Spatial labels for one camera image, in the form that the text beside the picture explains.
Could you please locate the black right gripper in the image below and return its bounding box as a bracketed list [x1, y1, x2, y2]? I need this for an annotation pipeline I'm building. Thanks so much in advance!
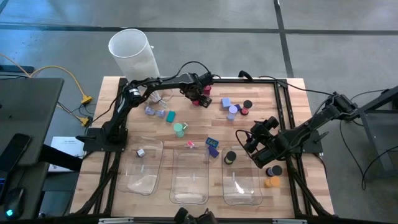
[244, 116, 280, 156]

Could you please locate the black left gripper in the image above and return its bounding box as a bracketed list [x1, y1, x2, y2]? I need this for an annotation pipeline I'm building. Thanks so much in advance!
[182, 74, 213, 109]

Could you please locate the lime sand timer black cap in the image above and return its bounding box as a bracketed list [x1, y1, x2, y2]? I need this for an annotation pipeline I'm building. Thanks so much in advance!
[224, 151, 237, 165]

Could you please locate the green sand timer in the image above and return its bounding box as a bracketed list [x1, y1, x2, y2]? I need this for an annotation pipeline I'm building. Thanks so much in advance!
[173, 123, 185, 138]

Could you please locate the purple sand timer black cap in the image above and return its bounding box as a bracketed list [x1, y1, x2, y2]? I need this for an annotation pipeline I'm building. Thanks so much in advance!
[266, 165, 284, 177]

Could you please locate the dark blue digital clock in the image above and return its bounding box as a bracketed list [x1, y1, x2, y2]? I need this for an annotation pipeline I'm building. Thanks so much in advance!
[207, 145, 220, 159]

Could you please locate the orange sand timer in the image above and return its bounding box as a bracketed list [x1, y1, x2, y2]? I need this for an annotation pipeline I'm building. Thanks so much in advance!
[264, 176, 281, 189]

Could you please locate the clear plastic bin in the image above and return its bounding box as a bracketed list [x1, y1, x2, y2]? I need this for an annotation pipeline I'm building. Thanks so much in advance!
[221, 146, 264, 207]
[117, 138, 164, 196]
[169, 145, 210, 205]

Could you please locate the lavender sand timer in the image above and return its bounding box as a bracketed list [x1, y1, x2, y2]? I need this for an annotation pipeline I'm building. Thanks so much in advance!
[226, 105, 239, 122]

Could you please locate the grey metal stand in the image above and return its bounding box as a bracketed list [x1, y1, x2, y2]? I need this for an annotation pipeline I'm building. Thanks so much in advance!
[343, 85, 398, 181]

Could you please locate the white paper sheet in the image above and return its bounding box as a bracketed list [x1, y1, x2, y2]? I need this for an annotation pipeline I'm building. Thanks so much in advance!
[48, 136, 86, 172]

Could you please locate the black desk support bar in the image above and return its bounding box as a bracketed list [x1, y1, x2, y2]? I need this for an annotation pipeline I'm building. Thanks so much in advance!
[40, 144, 83, 172]

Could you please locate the dark grey desk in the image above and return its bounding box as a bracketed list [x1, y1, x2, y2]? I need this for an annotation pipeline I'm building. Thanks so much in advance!
[0, 77, 65, 220]

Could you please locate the black flat floor bar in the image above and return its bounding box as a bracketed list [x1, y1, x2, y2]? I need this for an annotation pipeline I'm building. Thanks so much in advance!
[0, 64, 35, 74]

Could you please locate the black smartphone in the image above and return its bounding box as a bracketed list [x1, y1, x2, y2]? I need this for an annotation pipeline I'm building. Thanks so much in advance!
[0, 133, 32, 174]

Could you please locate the black computer mouse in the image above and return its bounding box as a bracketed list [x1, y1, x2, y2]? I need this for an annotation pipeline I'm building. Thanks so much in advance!
[2, 186, 26, 220]

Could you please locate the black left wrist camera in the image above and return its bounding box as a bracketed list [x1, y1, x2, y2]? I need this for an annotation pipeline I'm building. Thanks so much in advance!
[201, 73, 215, 87]

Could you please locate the black cable loop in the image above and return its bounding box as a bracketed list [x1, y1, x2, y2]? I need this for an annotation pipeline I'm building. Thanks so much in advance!
[238, 70, 254, 82]

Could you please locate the black aluminium table frame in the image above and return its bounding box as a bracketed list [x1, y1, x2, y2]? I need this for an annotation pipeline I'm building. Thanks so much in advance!
[70, 77, 336, 218]

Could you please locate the grey metal bracket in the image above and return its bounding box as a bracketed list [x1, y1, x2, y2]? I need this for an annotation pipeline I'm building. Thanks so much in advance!
[272, 218, 308, 224]
[98, 217, 134, 224]

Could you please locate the black floor cable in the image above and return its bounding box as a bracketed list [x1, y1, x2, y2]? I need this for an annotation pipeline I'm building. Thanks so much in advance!
[338, 90, 398, 190]

